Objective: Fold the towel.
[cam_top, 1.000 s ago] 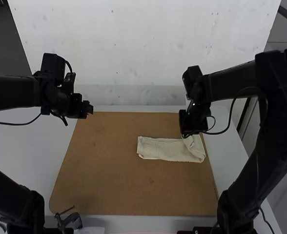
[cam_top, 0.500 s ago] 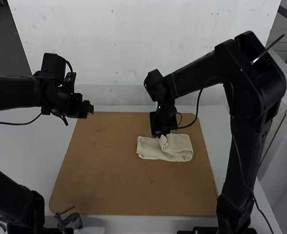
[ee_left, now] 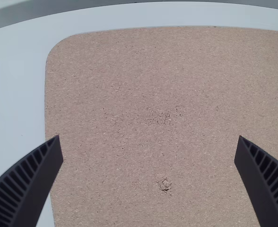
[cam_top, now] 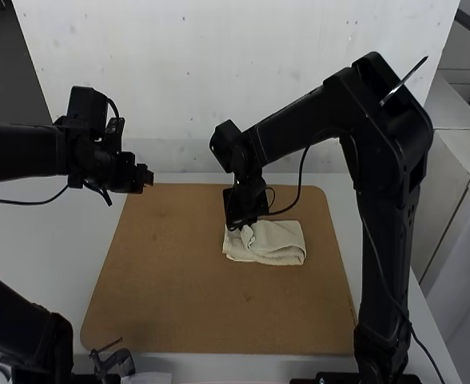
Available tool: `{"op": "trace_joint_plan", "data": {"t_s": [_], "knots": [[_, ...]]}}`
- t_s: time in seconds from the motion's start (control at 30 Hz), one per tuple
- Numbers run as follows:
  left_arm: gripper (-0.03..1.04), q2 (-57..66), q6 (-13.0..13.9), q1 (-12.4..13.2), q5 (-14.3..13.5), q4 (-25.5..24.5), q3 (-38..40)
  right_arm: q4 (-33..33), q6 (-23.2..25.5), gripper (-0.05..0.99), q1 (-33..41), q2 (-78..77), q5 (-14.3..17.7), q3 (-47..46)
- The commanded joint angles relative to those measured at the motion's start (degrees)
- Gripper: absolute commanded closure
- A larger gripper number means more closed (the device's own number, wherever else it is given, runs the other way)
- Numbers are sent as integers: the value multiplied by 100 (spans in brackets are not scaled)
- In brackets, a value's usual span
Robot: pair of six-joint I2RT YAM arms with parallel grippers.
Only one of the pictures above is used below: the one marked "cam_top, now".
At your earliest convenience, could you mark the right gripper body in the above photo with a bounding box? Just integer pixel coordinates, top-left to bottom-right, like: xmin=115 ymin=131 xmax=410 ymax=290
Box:
xmin=222 ymin=175 xmax=271 ymax=231

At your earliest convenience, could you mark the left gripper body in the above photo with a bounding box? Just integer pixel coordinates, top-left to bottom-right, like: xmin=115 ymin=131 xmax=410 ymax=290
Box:
xmin=93 ymin=150 xmax=155 ymax=196

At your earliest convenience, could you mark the pale towel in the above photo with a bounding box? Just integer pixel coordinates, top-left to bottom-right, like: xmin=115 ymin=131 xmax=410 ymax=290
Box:
xmin=221 ymin=218 xmax=308 ymax=266

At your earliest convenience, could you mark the cork mat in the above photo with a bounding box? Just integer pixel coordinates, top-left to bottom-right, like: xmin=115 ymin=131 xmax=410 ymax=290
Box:
xmin=79 ymin=182 xmax=359 ymax=358

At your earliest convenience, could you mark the black clamp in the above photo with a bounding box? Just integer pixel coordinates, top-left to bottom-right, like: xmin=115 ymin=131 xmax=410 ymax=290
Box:
xmin=88 ymin=337 xmax=137 ymax=378

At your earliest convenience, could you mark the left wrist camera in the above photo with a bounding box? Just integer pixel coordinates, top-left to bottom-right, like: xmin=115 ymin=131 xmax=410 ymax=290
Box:
xmin=104 ymin=116 xmax=125 ymax=152

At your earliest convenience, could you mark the black cable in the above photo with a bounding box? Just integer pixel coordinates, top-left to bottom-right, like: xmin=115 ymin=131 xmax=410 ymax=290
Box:
xmin=0 ymin=182 xmax=70 ymax=206
xmin=394 ymin=295 xmax=446 ymax=384
xmin=265 ymin=142 xmax=314 ymax=216

